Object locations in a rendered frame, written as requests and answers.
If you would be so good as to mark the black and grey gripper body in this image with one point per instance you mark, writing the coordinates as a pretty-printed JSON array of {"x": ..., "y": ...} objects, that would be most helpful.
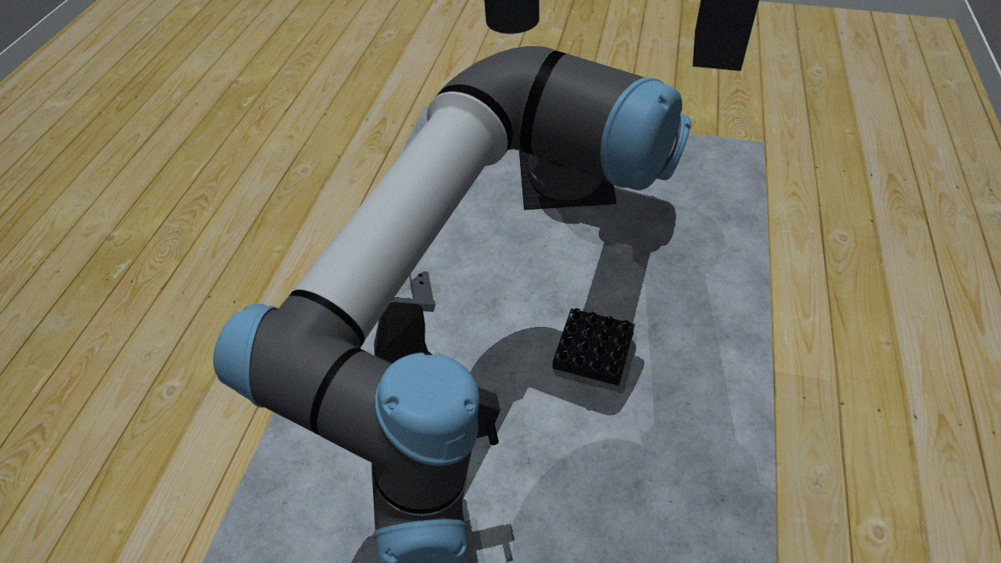
[{"x": 401, "y": 332}]

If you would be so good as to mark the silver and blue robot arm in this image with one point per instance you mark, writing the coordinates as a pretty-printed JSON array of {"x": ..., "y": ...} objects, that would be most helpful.
[{"x": 416, "y": 420}]

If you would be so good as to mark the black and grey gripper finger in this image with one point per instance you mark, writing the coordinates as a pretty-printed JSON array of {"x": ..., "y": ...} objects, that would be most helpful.
[{"x": 421, "y": 291}]

